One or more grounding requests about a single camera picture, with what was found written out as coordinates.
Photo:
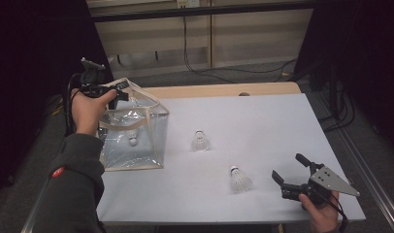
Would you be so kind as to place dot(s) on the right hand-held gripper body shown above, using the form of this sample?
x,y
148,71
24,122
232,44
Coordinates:
x,y
331,181

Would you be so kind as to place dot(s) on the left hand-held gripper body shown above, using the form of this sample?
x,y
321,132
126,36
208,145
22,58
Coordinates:
x,y
93,77

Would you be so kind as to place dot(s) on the white shuttlecock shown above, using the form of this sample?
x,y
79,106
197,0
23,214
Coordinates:
x,y
200,144
239,183
133,140

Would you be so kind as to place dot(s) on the transparent bag with beige trim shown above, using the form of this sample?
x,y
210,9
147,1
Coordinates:
x,y
133,160

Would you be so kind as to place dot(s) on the person's left hand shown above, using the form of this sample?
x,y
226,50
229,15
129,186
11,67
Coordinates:
x,y
86,113

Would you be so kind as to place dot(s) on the person's right hand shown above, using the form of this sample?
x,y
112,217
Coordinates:
x,y
322,216

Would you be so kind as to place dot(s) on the white table cover sheet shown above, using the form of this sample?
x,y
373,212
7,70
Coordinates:
x,y
250,129

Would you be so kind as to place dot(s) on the wooden cabinet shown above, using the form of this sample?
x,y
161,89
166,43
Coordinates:
x,y
250,39

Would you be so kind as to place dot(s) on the dark curtain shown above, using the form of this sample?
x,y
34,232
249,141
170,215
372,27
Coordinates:
x,y
373,39

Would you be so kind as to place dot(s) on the metal floor rail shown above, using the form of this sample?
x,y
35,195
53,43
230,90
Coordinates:
x,y
31,221
373,181

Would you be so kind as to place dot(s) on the white wall socket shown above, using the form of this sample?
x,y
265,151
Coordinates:
x,y
188,3

